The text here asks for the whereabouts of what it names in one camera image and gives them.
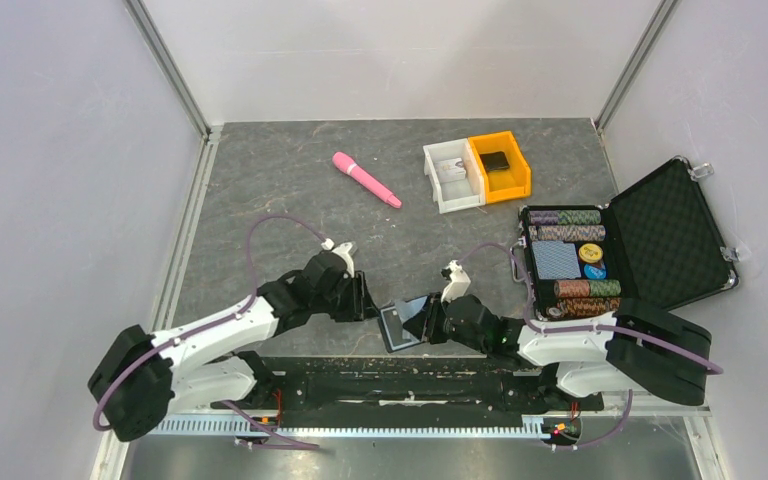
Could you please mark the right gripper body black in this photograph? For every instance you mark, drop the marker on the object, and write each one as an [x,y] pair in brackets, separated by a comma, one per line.
[437,329]

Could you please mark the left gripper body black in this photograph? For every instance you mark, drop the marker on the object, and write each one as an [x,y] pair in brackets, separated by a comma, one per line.
[349,307]

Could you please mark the black leather card holder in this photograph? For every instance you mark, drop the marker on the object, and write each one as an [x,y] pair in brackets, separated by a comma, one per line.
[406,310]

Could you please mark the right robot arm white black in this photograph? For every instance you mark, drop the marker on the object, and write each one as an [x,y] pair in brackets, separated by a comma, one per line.
[636,347]

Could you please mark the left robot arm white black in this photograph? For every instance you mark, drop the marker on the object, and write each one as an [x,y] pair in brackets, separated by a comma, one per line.
[143,377]

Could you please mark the blue playing card deck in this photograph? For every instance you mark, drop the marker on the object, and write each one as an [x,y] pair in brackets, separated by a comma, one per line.
[556,260]

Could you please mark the card in white bin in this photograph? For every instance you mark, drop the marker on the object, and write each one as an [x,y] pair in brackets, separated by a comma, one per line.
[450,170]

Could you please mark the pink wand massager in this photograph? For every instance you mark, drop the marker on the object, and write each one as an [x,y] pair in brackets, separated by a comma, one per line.
[348,166]

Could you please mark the bottom poker chip row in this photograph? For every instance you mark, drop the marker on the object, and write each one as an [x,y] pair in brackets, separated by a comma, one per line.
[582,307]

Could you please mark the poker chip row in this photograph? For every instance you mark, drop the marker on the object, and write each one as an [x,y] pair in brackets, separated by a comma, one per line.
[564,217]
[584,288]
[582,307]
[568,233]

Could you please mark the lower poker chip row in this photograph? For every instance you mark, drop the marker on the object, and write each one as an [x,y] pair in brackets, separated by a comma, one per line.
[584,288]

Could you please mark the white plastic bin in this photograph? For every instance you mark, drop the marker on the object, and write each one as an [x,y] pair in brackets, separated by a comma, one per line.
[458,195]

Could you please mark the top poker chip row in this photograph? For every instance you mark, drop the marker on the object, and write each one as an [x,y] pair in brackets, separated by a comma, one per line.
[564,217]

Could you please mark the orange plastic bin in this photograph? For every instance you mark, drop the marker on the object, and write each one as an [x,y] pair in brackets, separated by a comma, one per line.
[512,184]

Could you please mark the blue dealer chip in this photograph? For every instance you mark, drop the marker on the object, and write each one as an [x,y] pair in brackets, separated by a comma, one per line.
[595,271]

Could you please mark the yellow dealer chip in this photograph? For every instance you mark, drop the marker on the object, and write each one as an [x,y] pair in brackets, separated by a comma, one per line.
[590,253]

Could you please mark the black object in orange bin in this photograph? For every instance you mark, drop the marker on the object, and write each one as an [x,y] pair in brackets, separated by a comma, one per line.
[494,161]

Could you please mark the black poker chip case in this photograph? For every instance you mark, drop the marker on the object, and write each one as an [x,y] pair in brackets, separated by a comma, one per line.
[663,244]

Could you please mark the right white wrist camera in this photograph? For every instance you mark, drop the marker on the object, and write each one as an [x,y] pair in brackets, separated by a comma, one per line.
[458,281]

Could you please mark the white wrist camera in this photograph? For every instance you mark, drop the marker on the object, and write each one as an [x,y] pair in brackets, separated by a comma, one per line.
[458,281]
[344,251]

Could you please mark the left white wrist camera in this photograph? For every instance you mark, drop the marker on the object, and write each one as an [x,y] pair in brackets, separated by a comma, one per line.
[344,251]

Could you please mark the white cable duct strip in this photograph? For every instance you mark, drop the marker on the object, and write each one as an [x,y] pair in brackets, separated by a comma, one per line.
[530,428]

